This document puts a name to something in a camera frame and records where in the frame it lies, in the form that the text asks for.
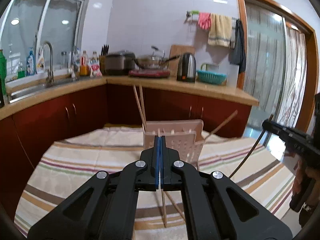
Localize wooden cutting board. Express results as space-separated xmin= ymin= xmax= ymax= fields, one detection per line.
xmin=169 ymin=44 xmax=195 ymax=74

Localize red induction cooker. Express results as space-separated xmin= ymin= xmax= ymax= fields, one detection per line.
xmin=128 ymin=69 xmax=171 ymax=78

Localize blue dish soap bottle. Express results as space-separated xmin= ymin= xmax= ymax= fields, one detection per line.
xmin=26 ymin=47 xmax=35 ymax=76

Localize beige kitchen countertop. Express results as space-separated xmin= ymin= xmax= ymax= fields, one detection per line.
xmin=0 ymin=74 xmax=260 ymax=120

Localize patterned curtain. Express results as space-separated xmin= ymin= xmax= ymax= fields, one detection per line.
xmin=282 ymin=22 xmax=308 ymax=130

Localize thin wooden chopstick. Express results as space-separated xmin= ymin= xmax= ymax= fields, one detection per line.
xmin=165 ymin=192 xmax=187 ymax=222
xmin=229 ymin=114 xmax=274 ymax=180

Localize striped tablecloth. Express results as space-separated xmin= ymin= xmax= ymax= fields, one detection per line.
xmin=14 ymin=126 xmax=295 ymax=240

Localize sliding aluminium window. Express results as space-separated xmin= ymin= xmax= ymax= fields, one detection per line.
xmin=0 ymin=0 xmax=88 ymax=80

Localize white plastic board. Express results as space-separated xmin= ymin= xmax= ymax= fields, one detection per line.
xmin=226 ymin=64 xmax=239 ymax=88

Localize tall chrome faucet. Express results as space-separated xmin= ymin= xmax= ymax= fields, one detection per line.
xmin=39 ymin=41 xmax=55 ymax=84

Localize green plastic scoop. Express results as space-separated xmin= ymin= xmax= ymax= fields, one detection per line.
xmin=200 ymin=62 xmax=220 ymax=72

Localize steel wok with black handle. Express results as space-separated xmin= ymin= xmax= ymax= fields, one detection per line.
xmin=134 ymin=54 xmax=180 ymax=70

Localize metal towel rail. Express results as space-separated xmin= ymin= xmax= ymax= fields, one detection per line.
xmin=185 ymin=11 xmax=240 ymax=22

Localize green thermos flask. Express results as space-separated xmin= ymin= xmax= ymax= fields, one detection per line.
xmin=0 ymin=49 xmax=7 ymax=95

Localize red-brown kitchen cabinets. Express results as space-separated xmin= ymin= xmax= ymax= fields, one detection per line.
xmin=0 ymin=84 xmax=253 ymax=220

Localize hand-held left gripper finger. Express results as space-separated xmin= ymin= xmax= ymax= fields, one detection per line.
xmin=160 ymin=135 xmax=293 ymax=240
xmin=27 ymin=135 xmax=160 ymax=240

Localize steel electric kettle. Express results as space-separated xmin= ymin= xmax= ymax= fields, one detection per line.
xmin=177 ymin=52 xmax=197 ymax=83

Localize knife block with black knives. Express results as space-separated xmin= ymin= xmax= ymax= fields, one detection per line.
xmin=99 ymin=44 xmax=110 ymax=75

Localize white spray bottle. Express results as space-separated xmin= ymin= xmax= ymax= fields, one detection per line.
xmin=36 ymin=46 xmax=47 ymax=74

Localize pink perforated plastic chopstick holder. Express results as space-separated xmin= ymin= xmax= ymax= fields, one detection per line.
xmin=143 ymin=119 xmax=204 ymax=170

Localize stainless steel sink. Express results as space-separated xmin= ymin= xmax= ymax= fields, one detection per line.
xmin=6 ymin=76 xmax=80 ymax=103

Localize yellow towel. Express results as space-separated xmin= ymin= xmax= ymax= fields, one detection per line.
xmin=207 ymin=14 xmax=233 ymax=47

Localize teal plastic colander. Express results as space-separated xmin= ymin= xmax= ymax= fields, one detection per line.
xmin=197 ymin=69 xmax=227 ymax=84

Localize oil bottle with red label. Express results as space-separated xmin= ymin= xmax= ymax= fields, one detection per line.
xmin=79 ymin=50 xmax=90 ymax=76

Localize person's right hand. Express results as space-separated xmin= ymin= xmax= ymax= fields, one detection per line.
xmin=306 ymin=167 xmax=320 ymax=203

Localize dark grey cloth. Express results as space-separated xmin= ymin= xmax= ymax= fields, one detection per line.
xmin=229 ymin=19 xmax=247 ymax=74

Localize wooden framed sliding glass door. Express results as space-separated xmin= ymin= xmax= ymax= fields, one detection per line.
xmin=235 ymin=0 xmax=320 ymax=140

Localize small chrome faucet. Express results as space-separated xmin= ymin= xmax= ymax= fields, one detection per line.
xmin=70 ymin=46 xmax=79 ymax=80

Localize pink snack bag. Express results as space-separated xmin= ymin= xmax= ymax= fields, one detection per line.
xmin=89 ymin=62 xmax=103 ymax=77

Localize pink rubber glove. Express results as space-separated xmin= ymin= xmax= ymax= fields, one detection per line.
xmin=198 ymin=12 xmax=212 ymax=30

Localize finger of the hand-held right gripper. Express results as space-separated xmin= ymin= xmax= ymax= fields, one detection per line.
xmin=262 ymin=119 xmax=310 ymax=143

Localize grey rice cooker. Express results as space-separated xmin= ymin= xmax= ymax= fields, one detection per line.
xmin=104 ymin=51 xmax=137 ymax=75

